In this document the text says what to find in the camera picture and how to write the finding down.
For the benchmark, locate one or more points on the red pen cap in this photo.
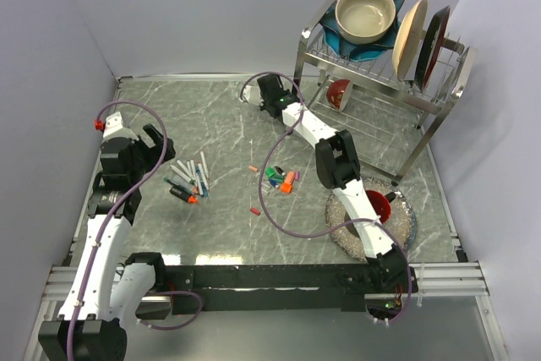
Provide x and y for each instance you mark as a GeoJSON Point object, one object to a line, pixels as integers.
{"type": "Point", "coordinates": [254, 211]}

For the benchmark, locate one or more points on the black orange highlighter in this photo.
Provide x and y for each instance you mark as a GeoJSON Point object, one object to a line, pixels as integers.
{"type": "Point", "coordinates": [183, 195]}

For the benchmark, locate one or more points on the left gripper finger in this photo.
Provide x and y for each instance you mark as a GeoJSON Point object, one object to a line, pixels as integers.
{"type": "Point", "coordinates": [155, 135]}
{"type": "Point", "coordinates": [167, 150]}

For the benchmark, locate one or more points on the steel dish rack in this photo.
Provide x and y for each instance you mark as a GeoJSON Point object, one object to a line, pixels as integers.
{"type": "Point", "coordinates": [405, 119]}

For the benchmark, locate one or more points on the small red bowl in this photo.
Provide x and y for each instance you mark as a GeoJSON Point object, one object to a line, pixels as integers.
{"type": "Point", "coordinates": [339, 93]}

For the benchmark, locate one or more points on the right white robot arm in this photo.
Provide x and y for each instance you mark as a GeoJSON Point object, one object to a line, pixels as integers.
{"type": "Point", "coordinates": [338, 169]}

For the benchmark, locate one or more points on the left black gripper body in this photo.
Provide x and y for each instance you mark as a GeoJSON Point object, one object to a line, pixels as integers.
{"type": "Point", "coordinates": [147, 159]}

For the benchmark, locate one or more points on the black plate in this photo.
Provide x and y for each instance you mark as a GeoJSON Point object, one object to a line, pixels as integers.
{"type": "Point", "coordinates": [432, 43]}

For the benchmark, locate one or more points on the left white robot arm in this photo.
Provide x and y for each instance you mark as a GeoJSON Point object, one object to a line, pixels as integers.
{"type": "Point", "coordinates": [93, 320]}

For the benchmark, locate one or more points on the red black mug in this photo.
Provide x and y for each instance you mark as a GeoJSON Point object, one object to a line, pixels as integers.
{"type": "Point", "coordinates": [381, 203]}

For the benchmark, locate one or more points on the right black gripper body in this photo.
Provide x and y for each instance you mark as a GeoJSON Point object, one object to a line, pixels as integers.
{"type": "Point", "coordinates": [265, 105]}

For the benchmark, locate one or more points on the beige ceramic bowl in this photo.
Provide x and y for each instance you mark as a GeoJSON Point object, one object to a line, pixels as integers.
{"type": "Point", "coordinates": [364, 21]}

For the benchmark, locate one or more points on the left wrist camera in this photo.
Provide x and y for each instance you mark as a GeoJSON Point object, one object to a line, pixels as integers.
{"type": "Point", "coordinates": [112, 127]}

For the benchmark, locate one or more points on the green capped marker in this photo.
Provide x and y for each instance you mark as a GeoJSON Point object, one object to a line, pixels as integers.
{"type": "Point", "coordinates": [189, 170]}
{"type": "Point", "coordinates": [182, 172]}

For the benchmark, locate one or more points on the dark blue pen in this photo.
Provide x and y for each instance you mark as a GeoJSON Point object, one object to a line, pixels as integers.
{"type": "Point", "coordinates": [203, 188]}

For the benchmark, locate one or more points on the dark blue pen cap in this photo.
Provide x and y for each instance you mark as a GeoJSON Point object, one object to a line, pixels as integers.
{"type": "Point", "coordinates": [275, 184]}

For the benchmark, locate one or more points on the green highlighter cap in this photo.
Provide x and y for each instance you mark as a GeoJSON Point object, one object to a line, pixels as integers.
{"type": "Point", "coordinates": [270, 172]}

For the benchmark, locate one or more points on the speckled grey plate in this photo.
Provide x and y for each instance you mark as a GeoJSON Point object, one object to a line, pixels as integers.
{"type": "Point", "coordinates": [402, 222]}

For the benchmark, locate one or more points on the beige plate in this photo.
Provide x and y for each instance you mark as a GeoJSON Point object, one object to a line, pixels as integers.
{"type": "Point", "coordinates": [408, 37]}

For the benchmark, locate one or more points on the black base bar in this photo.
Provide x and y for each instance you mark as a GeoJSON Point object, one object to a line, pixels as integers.
{"type": "Point", "coordinates": [279, 287]}

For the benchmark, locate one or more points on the orange highlighter cap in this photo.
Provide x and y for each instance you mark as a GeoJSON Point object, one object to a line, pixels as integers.
{"type": "Point", "coordinates": [286, 188]}

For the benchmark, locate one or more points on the teal star shaped plate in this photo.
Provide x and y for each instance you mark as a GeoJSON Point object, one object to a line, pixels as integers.
{"type": "Point", "coordinates": [354, 52]}

